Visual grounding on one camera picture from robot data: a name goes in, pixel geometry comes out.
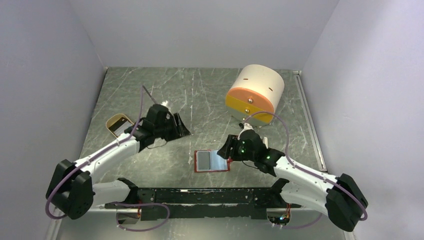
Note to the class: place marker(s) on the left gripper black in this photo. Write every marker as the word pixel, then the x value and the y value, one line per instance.
pixel 179 130

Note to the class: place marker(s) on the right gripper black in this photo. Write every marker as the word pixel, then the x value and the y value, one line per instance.
pixel 226 151

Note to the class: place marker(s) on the black VIP credit card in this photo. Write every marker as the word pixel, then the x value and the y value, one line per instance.
pixel 203 160

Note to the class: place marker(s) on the red leather card holder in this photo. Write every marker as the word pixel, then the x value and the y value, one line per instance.
pixel 218 164

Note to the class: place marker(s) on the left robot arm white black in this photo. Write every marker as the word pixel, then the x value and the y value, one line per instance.
pixel 74 187

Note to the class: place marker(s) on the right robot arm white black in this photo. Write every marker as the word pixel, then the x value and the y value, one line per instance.
pixel 337 197

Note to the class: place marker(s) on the stack of credit cards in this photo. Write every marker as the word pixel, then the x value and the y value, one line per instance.
pixel 120 126

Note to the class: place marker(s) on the gold metal card tray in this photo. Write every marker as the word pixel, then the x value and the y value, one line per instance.
pixel 113 119

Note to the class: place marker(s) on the cream cylindrical drawer box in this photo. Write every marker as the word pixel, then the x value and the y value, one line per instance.
pixel 255 93

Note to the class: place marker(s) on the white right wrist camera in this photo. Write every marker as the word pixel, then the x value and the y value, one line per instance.
pixel 244 127

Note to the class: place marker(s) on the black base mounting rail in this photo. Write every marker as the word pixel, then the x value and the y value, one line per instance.
pixel 198 203

